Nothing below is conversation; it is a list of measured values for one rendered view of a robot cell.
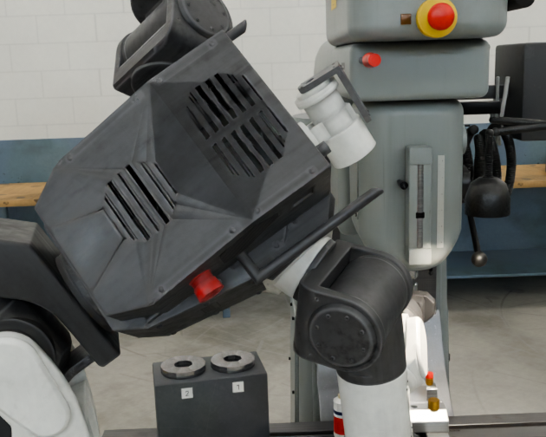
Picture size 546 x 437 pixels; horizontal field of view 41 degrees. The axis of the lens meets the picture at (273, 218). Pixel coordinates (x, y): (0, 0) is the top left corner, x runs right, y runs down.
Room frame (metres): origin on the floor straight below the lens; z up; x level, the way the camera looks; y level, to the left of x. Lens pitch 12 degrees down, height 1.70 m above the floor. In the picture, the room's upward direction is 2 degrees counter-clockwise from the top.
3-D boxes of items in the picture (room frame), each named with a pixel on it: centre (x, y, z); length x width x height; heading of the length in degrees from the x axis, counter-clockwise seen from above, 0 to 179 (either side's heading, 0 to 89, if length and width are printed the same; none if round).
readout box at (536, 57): (1.69, -0.59, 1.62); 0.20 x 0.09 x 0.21; 1
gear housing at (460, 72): (1.43, -0.26, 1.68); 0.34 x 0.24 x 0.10; 1
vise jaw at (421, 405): (1.33, -0.27, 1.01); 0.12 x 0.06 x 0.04; 88
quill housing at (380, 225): (1.39, -0.26, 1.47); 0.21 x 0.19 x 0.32; 91
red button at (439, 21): (1.13, -0.26, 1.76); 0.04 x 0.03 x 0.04; 91
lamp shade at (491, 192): (1.17, -0.35, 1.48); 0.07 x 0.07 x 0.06
